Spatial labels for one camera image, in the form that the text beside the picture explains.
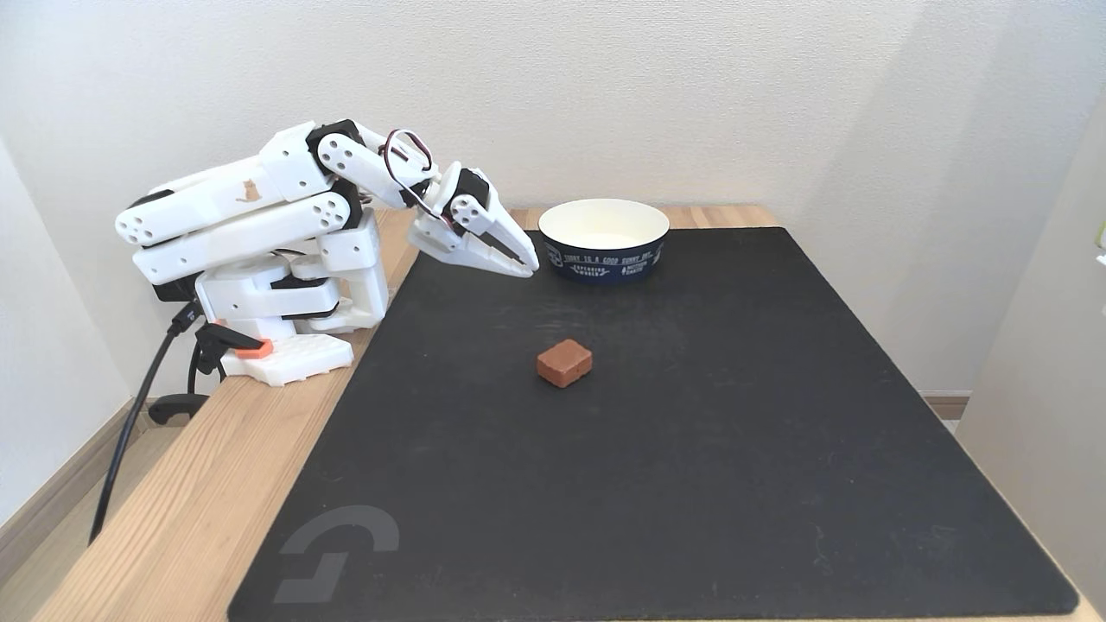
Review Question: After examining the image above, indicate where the brown block toy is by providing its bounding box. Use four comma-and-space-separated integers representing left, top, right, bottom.
536, 338, 594, 389

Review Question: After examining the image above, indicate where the black desk mat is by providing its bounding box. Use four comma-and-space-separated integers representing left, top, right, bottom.
227, 226, 1080, 622

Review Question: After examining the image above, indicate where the red black wrist servo cable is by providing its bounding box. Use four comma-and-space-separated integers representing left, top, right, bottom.
378, 129, 456, 233

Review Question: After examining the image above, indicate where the navy paper bowl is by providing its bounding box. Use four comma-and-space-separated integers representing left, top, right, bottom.
537, 198, 671, 287

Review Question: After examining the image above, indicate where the thick black power cable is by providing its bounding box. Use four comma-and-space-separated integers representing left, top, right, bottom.
88, 301, 205, 546

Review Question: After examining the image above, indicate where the black clamp orange trigger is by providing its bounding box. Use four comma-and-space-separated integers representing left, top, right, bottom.
148, 321, 276, 427

